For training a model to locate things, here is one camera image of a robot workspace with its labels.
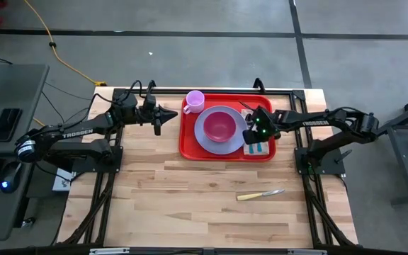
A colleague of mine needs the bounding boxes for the pink plastic mug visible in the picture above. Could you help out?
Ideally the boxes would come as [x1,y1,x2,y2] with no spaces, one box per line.
[183,90,206,115]

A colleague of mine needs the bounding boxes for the black aluminium table frame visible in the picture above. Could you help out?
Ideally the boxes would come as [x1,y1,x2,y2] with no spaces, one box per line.
[57,86,359,249]

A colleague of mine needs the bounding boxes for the cream-handled metal knife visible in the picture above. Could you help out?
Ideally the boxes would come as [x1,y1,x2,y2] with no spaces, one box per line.
[236,188,285,202]

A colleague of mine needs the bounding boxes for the silver bracket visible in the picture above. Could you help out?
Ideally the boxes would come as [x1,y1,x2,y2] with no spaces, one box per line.
[89,247,130,255]
[287,249,328,255]

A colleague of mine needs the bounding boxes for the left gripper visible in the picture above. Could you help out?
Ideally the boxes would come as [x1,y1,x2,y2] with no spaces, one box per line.
[138,95,179,125]

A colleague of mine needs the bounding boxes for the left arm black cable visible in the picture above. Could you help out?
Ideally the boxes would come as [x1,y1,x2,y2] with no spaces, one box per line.
[121,79,157,104]

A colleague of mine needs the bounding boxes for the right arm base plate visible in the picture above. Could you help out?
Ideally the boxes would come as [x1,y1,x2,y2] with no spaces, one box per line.
[294,147,346,175]

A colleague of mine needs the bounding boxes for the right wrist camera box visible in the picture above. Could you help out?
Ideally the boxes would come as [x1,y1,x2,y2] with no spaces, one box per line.
[242,129,262,145]

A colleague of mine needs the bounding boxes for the white printed box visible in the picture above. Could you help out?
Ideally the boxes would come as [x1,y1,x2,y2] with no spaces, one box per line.
[52,168,74,193]

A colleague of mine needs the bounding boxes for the red plastic tray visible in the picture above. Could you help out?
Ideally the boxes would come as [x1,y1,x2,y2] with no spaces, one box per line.
[178,93,277,163]

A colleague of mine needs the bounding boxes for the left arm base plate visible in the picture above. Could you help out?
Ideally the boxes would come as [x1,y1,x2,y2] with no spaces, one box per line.
[72,145,124,174]

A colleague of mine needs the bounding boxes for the lavender round plate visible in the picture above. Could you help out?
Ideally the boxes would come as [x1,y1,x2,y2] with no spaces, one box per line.
[193,105,249,155]

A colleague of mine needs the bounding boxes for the yellow extension cable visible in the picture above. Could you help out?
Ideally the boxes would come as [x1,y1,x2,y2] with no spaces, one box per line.
[23,0,108,87]

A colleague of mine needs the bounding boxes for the beige cloth napkin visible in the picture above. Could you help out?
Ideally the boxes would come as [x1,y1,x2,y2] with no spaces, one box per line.
[241,108,271,157]

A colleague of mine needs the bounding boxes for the magenta plastic bowl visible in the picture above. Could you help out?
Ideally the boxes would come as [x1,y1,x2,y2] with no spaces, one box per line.
[203,111,237,143]

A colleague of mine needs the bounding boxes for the grey side desk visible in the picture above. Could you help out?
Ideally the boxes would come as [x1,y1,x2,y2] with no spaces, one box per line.
[0,63,50,242]

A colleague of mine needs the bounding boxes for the black computer mouse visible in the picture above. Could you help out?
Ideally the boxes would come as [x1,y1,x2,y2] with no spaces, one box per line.
[0,161,23,195]

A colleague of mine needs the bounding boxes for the black smartphone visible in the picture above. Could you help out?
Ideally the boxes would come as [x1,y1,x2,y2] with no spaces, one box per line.
[0,108,23,142]

